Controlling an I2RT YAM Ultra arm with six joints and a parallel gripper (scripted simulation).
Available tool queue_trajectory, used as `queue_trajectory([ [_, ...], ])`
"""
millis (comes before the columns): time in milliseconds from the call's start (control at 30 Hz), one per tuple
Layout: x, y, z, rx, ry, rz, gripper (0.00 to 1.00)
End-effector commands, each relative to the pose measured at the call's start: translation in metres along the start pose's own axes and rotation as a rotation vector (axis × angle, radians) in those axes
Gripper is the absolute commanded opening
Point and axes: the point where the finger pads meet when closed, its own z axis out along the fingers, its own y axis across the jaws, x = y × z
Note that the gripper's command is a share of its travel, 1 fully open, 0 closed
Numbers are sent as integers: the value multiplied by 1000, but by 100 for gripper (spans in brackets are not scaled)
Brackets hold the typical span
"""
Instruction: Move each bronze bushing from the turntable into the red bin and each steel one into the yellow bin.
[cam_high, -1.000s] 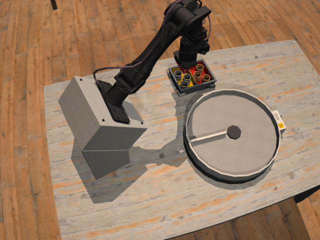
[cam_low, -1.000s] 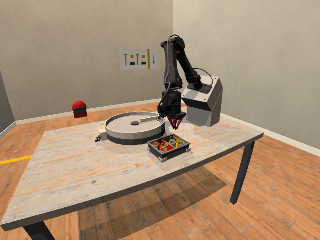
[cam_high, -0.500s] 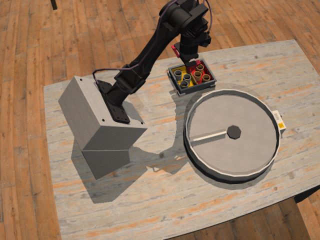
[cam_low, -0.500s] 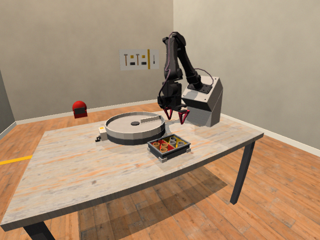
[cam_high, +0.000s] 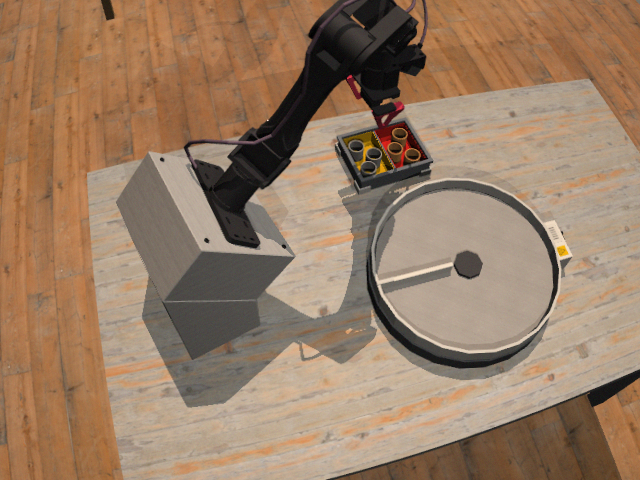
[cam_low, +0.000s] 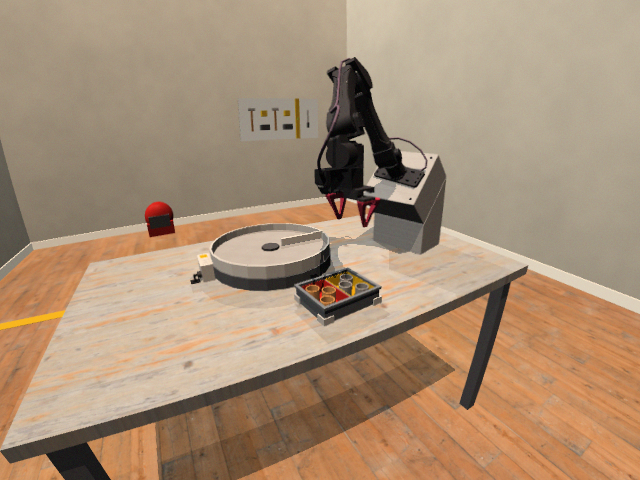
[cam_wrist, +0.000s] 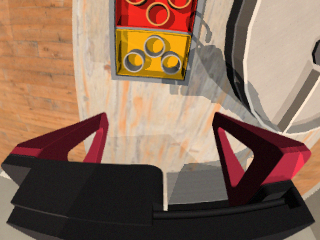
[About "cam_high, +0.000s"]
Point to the yellow bin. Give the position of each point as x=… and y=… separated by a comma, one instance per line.
x=369, y=140

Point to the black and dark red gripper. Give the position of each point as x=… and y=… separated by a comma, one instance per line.
x=371, y=83

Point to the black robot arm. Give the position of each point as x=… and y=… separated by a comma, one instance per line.
x=340, y=43

